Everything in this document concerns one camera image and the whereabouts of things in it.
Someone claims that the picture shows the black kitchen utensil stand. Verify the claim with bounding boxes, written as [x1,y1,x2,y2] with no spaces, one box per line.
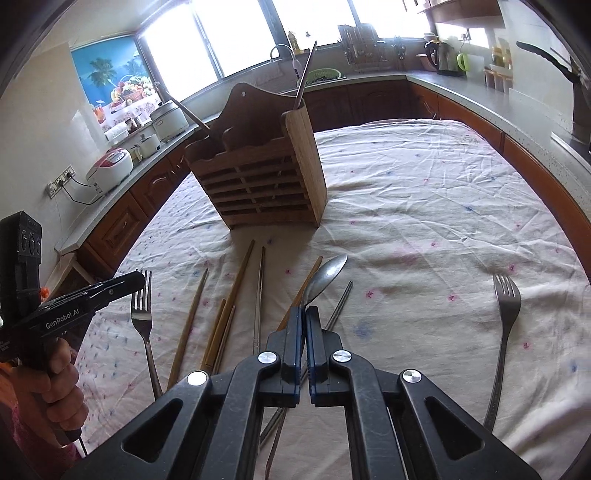
[390,36,407,71]

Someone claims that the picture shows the wooden utensil holder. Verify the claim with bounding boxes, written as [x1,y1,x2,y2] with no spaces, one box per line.
[185,82,328,230]

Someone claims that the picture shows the kitchen window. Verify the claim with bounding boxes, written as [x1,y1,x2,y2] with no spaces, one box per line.
[134,0,444,100]

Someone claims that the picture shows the metal fork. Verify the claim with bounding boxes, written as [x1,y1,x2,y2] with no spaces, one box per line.
[130,270,163,401]
[483,273,522,430]

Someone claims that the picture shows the wooden chopstick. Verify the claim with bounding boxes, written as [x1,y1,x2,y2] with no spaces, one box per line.
[167,268,209,391]
[212,240,256,374]
[154,82,214,138]
[202,299,227,371]
[277,256,323,330]

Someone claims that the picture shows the person's left hand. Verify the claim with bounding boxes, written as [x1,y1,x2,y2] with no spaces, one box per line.
[11,339,85,446]

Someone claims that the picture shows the palm tree wall poster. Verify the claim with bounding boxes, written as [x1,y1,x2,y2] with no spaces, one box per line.
[70,34,160,132]

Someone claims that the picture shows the metal chopstick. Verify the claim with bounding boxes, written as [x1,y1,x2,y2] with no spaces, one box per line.
[260,281,352,439]
[265,282,354,450]
[294,41,318,112]
[253,247,267,356]

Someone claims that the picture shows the green colander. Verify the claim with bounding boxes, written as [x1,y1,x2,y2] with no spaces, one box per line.
[298,69,342,86]

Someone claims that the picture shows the metal spoon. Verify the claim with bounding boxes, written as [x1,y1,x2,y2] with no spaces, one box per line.
[300,254,348,310]

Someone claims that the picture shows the pink and white rice cooker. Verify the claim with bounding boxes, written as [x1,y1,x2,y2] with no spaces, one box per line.
[86,148,134,193]

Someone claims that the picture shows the wooden wall cabinets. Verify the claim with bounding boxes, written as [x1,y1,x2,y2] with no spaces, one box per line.
[418,0,504,25]

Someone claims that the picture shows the white floral tablecloth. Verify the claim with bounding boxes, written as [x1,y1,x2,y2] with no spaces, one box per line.
[74,117,591,467]

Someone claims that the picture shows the gas stove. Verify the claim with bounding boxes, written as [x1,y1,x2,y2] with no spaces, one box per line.
[551,131,591,158]

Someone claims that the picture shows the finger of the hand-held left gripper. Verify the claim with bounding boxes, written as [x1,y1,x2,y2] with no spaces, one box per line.
[60,271,146,308]

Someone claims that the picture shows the large white rice cooker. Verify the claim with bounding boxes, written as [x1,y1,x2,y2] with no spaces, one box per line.
[150,100,190,143]

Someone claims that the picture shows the grey kitchen countertop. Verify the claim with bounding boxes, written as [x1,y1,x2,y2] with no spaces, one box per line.
[55,69,591,254]

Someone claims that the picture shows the metal dish rack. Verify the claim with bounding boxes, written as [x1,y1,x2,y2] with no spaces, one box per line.
[338,24,384,72]

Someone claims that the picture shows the electric kettle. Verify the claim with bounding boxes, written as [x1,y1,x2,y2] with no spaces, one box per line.
[425,39,462,77]

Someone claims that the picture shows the black power cable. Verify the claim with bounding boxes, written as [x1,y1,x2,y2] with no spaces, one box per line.
[60,178,105,205]

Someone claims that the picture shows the wooden base cabinets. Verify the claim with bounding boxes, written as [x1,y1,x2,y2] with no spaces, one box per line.
[76,80,591,287]

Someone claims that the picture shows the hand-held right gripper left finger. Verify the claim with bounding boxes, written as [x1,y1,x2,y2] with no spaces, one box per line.
[62,306,304,480]

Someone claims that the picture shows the chrome kitchen faucet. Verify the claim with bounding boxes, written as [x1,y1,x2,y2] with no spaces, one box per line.
[269,45,301,79]

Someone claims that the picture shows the light wooden stool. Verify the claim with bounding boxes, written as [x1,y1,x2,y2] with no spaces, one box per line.
[54,251,93,296]

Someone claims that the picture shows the white spice jar set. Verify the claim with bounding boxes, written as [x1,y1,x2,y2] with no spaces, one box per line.
[482,67,513,93]

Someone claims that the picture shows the small white cooker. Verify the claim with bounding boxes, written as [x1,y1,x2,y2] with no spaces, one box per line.
[136,134,161,158]

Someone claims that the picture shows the wall socket strip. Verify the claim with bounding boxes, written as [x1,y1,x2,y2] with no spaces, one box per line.
[47,165,75,199]

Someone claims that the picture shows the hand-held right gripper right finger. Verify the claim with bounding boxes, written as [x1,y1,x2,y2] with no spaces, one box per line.
[307,306,543,480]

